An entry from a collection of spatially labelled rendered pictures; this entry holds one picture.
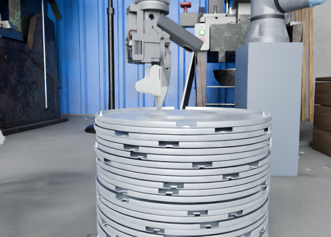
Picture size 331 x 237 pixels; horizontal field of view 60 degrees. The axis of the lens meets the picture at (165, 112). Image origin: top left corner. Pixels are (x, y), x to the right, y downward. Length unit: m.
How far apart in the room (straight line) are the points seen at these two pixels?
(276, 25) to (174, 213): 0.82
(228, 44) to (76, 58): 2.00
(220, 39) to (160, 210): 1.34
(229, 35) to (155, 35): 1.08
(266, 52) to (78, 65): 2.49
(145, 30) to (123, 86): 2.46
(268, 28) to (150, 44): 0.56
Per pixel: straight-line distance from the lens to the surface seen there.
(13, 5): 2.55
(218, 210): 0.39
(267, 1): 1.09
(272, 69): 1.02
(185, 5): 1.65
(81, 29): 3.25
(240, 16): 1.73
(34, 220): 0.76
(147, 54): 0.58
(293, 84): 1.05
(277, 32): 1.07
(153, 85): 0.59
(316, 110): 1.55
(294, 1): 1.04
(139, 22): 0.60
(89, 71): 3.20
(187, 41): 0.63
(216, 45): 1.63
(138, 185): 0.41
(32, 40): 2.46
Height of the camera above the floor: 0.30
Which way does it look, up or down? 5 degrees down
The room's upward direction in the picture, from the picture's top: straight up
